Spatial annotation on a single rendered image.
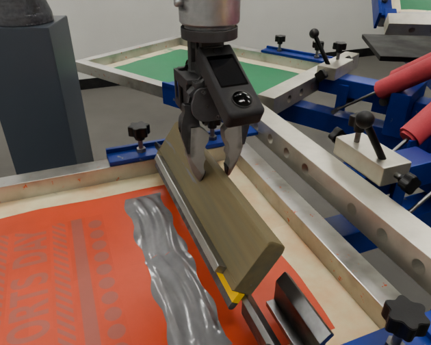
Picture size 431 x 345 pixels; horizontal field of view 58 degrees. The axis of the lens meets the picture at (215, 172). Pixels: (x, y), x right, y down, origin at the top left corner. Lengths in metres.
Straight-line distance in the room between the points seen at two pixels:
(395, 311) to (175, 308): 0.27
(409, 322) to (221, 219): 0.23
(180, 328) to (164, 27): 4.09
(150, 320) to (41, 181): 0.38
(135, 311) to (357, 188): 0.39
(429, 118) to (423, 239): 0.34
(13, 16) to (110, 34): 3.28
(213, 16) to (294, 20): 4.64
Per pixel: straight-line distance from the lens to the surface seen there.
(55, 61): 1.10
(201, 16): 0.48
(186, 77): 0.52
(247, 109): 0.45
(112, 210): 0.75
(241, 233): 0.47
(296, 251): 0.65
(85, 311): 0.58
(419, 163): 0.78
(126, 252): 0.65
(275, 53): 1.62
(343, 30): 5.56
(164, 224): 0.68
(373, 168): 0.68
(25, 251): 0.71
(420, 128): 0.86
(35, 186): 0.82
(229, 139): 0.55
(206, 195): 0.55
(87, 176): 0.82
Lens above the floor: 1.39
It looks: 31 degrees down
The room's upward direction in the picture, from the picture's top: straight up
